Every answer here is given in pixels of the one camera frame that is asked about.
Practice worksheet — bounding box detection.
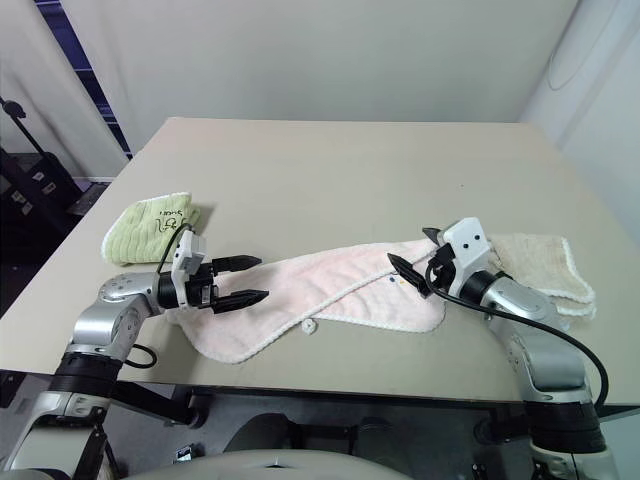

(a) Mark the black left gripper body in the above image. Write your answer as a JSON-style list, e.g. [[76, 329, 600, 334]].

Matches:
[[187, 263, 222, 314]]

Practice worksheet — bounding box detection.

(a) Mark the green folded towel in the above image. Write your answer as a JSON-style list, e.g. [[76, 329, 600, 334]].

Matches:
[[102, 191, 204, 266]]

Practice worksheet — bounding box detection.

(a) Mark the grey robot torso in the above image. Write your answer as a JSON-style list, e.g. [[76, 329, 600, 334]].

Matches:
[[124, 447, 401, 480]]

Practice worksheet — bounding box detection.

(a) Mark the thin wire on wall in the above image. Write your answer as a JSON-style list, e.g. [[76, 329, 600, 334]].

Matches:
[[546, 0, 601, 92]]

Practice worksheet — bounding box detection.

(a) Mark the black table frame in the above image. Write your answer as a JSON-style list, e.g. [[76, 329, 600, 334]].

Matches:
[[107, 377, 534, 431]]

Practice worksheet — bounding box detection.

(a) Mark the dark rounded shape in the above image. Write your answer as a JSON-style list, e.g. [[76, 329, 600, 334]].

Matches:
[[239, 412, 311, 451]]

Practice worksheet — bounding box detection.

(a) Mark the cream folded towel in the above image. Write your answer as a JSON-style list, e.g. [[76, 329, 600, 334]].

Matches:
[[487, 233, 599, 319]]

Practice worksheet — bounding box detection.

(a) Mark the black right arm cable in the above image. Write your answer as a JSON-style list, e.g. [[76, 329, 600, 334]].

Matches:
[[424, 254, 611, 409]]

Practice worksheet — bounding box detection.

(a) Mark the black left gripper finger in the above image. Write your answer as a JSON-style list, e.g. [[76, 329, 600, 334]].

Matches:
[[212, 254, 263, 275], [214, 289, 272, 317]]

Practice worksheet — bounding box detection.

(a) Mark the pink towel with white trim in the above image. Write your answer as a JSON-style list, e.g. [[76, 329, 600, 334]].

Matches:
[[167, 237, 449, 365]]

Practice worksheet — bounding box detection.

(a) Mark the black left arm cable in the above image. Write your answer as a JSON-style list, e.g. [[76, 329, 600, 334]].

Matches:
[[124, 227, 196, 370]]

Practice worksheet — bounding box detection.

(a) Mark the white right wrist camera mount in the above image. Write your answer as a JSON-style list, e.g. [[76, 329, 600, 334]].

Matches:
[[441, 216, 495, 297]]

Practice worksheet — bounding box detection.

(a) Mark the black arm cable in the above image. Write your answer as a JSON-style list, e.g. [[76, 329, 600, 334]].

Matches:
[[424, 254, 611, 409], [124, 227, 196, 370]]

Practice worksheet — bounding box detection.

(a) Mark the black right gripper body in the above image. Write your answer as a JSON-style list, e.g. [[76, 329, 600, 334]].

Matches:
[[424, 243, 460, 296]]

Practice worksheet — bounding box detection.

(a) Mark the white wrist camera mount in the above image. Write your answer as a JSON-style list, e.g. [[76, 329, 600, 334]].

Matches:
[[171, 229, 209, 310], [441, 216, 495, 297]]

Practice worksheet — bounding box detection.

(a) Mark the black stand pole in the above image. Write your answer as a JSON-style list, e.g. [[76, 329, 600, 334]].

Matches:
[[0, 97, 56, 166]]

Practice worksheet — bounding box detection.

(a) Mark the black equipment case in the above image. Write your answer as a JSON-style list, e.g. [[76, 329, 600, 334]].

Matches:
[[0, 147, 84, 241]]

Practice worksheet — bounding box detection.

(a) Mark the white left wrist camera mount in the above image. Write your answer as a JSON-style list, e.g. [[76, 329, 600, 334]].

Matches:
[[171, 229, 209, 310]]

